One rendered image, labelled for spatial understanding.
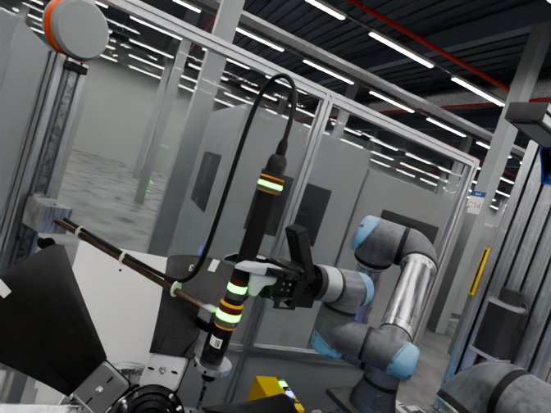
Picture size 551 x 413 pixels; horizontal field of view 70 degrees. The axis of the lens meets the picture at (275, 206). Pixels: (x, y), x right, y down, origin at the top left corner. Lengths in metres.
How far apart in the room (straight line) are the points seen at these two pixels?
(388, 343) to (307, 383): 1.04
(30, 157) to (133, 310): 0.48
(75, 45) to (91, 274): 0.59
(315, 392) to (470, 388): 1.18
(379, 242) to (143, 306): 0.66
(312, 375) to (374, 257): 0.84
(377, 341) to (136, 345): 0.57
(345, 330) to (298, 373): 0.96
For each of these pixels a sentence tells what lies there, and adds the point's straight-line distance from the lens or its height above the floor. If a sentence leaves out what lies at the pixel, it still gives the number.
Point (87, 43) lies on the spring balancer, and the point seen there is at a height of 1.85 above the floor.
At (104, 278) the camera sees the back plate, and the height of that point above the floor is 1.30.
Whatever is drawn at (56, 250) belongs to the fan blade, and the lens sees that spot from 0.80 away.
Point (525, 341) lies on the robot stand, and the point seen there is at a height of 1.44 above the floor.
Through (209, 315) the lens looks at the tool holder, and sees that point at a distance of 0.75.
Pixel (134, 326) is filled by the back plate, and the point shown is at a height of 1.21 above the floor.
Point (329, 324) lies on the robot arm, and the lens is 0.89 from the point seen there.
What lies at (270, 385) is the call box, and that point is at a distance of 1.29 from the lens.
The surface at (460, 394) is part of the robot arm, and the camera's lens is 0.83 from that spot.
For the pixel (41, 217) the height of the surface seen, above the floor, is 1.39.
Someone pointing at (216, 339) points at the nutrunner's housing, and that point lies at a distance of 0.74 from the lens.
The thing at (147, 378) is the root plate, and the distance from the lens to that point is 0.85.
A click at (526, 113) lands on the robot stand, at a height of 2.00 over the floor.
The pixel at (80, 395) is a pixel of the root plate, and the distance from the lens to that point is 0.83.
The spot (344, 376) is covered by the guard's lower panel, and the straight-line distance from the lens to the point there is 1.97.
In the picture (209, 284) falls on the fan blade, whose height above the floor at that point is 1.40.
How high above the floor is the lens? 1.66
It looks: 4 degrees down
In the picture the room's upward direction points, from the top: 18 degrees clockwise
